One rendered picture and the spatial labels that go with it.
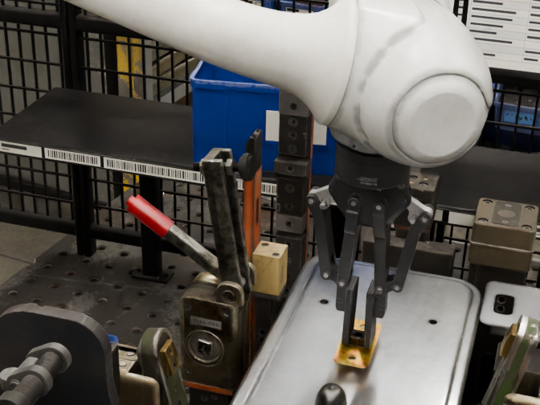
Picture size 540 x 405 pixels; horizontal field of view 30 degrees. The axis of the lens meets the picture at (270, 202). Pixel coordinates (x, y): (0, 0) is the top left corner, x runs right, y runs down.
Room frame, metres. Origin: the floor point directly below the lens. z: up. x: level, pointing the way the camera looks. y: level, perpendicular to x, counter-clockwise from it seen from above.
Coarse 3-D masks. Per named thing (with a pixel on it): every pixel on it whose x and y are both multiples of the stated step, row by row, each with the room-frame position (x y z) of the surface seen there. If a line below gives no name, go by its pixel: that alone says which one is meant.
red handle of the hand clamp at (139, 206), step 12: (132, 204) 0.97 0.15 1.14; (144, 204) 0.97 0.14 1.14; (144, 216) 0.96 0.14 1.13; (156, 216) 0.96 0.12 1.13; (156, 228) 0.96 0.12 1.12; (168, 228) 0.96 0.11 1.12; (168, 240) 0.96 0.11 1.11; (180, 240) 0.95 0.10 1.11; (192, 240) 0.96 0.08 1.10; (192, 252) 0.95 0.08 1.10; (204, 252) 0.95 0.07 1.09; (204, 264) 0.95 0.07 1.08; (216, 264) 0.95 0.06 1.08; (216, 276) 0.94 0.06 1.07
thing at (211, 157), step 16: (208, 160) 0.94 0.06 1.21; (224, 160) 0.96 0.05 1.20; (240, 160) 0.93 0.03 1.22; (208, 176) 0.93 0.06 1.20; (224, 176) 0.93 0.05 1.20; (240, 176) 0.93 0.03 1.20; (208, 192) 0.93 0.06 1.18; (224, 192) 0.93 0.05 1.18; (224, 208) 0.93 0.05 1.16; (224, 224) 0.93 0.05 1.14; (240, 224) 0.95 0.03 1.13; (224, 240) 0.93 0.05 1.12; (240, 240) 0.95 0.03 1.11; (224, 256) 0.93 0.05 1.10; (240, 256) 0.95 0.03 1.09; (224, 272) 0.93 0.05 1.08; (240, 272) 0.95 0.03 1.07
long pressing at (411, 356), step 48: (336, 288) 1.04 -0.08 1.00; (432, 288) 1.04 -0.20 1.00; (288, 336) 0.93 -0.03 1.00; (336, 336) 0.94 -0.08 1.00; (384, 336) 0.94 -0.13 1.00; (432, 336) 0.94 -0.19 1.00; (240, 384) 0.84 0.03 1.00; (288, 384) 0.85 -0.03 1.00; (384, 384) 0.85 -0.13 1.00; (432, 384) 0.85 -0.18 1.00
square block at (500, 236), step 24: (480, 216) 1.12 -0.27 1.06; (504, 216) 1.13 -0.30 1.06; (528, 216) 1.13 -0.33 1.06; (480, 240) 1.10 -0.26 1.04; (504, 240) 1.10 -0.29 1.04; (528, 240) 1.09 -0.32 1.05; (480, 264) 1.11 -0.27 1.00; (504, 264) 1.09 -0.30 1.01; (528, 264) 1.09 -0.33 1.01; (480, 288) 1.10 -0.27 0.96; (504, 312) 1.09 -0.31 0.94; (480, 336) 1.10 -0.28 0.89; (480, 360) 1.10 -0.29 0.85; (480, 384) 1.12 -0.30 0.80
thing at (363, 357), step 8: (360, 320) 0.95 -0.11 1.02; (360, 328) 0.93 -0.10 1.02; (376, 328) 0.93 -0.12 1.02; (352, 336) 0.90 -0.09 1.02; (360, 336) 0.91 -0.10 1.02; (376, 336) 0.92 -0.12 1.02; (344, 344) 0.90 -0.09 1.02; (352, 344) 0.90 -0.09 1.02; (360, 344) 0.90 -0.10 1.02; (336, 352) 0.89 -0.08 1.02; (344, 352) 0.89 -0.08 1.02; (352, 352) 0.89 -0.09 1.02; (360, 352) 0.89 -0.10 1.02; (368, 352) 0.89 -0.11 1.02; (336, 360) 0.87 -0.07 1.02; (344, 360) 0.87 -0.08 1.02; (352, 360) 0.87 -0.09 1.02; (360, 360) 0.87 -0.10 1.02; (368, 360) 0.87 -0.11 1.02
